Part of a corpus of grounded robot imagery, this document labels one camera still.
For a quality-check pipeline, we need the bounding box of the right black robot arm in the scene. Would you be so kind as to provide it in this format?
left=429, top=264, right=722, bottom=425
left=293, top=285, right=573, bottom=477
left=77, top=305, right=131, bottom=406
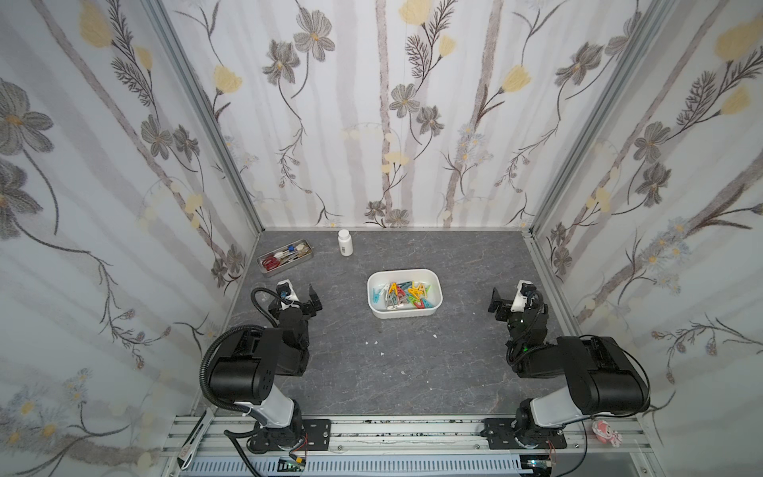
left=481, top=280, right=651, bottom=450

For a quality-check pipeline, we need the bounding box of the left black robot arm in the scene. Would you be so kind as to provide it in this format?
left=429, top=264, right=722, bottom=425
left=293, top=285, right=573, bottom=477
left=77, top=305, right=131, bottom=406
left=199, top=282, right=323, bottom=458

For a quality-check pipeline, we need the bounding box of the white storage box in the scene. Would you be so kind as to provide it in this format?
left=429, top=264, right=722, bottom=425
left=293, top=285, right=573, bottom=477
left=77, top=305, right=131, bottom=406
left=367, top=268, right=443, bottom=319

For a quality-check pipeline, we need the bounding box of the metal tray with tools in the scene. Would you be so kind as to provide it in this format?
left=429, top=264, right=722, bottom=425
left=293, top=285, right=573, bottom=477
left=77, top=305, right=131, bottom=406
left=256, top=240, right=313, bottom=276

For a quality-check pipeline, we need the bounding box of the white pill bottle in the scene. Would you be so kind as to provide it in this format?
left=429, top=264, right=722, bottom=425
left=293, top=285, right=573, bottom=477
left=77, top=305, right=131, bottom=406
left=338, top=230, right=354, bottom=256

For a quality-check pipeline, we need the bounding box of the pink white small object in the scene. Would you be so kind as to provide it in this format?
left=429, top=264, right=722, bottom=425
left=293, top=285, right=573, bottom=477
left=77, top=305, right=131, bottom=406
left=591, top=419, right=623, bottom=447

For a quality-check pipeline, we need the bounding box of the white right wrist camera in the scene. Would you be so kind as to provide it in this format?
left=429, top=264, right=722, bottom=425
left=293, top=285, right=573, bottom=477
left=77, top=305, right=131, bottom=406
left=511, top=280, right=536, bottom=313

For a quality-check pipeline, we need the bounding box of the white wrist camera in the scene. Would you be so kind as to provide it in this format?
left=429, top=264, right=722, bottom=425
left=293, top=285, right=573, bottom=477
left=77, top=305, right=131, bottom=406
left=511, top=280, right=536, bottom=313
left=275, top=279, right=299, bottom=302

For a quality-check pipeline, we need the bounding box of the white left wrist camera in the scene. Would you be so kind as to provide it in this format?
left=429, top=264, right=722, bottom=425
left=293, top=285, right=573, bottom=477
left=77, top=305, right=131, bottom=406
left=275, top=279, right=299, bottom=302

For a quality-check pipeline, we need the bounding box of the aluminium front rail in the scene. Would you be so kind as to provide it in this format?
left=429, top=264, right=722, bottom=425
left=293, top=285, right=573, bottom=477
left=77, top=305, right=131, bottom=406
left=158, top=415, right=665, bottom=476

